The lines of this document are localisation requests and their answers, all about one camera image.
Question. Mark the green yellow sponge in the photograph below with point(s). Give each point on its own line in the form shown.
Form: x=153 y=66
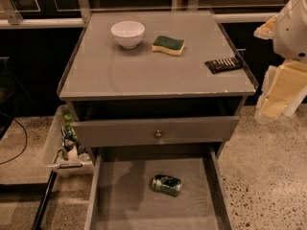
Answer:
x=168 y=45

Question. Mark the grey drawer cabinet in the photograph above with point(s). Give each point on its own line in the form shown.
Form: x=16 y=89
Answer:
x=104 y=81

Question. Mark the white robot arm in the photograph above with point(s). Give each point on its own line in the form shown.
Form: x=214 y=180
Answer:
x=284 y=86

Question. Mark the brass drawer knob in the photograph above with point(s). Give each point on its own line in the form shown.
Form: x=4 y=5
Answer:
x=158 y=134

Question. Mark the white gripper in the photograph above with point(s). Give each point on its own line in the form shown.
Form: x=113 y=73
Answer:
x=292 y=33

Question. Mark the grey top drawer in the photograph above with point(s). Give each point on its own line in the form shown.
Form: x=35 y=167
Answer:
x=117 y=133

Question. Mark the grey open middle drawer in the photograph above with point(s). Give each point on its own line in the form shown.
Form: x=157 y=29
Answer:
x=122 y=196

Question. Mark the white horizontal rail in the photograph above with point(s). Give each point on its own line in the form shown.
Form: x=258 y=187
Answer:
x=78 y=22

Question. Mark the clear plastic storage bin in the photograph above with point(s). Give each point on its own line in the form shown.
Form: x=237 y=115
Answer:
x=53 y=158

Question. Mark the green soda can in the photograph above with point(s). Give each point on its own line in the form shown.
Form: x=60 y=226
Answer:
x=166 y=184

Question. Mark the green bag in bin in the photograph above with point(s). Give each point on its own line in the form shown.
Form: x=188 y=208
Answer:
x=68 y=130

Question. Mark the white ceramic bowl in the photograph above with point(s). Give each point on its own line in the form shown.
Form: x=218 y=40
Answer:
x=128 y=34

